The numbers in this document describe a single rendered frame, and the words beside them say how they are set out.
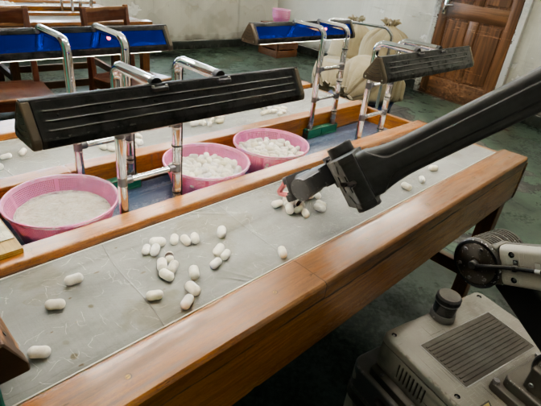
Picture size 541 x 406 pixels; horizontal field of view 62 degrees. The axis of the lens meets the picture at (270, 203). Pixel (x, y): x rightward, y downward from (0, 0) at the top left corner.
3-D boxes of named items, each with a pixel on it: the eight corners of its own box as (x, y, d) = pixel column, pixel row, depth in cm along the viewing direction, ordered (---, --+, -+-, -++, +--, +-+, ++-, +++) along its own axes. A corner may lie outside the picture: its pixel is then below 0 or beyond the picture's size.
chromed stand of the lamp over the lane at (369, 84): (415, 163, 176) (448, 46, 154) (387, 176, 163) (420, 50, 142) (375, 147, 187) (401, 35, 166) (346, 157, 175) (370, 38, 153)
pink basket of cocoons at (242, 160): (261, 182, 148) (264, 155, 144) (220, 217, 127) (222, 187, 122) (193, 161, 157) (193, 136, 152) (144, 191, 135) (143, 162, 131)
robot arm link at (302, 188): (363, 178, 107) (346, 146, 106) (336, 196, 99) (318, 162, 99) (328, 192, 116) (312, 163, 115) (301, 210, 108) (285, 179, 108)
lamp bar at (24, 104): (304, 100, 108) (309, 70, 104) (33, 153, 68) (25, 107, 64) (281, 91, 113) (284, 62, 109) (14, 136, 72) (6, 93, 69)
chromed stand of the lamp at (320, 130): (336, 131, 200) (356, 26, 178) (307, 139, 187) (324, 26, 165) (304, 118, 211) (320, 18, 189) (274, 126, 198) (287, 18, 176)
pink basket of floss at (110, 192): (135, 210, 125) (134, 180, 120) (97, 268, 102) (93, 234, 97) (41, 199, 125) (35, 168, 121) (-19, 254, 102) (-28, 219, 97)
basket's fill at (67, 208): (129, 234, 114) (127, 214, 111) (36, 266, 99) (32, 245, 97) (88, 197, 127) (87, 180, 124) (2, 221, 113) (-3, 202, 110)
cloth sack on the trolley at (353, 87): (407, 103, 428) (418, 63, 410) (361, 113, 382) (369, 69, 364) (361, 88, 462) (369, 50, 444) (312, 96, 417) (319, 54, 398)
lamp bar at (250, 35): (355, 38, 203) (358, 21, 200) (254, 45, 163) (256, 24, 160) (341, 35, 208) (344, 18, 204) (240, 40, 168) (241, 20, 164)
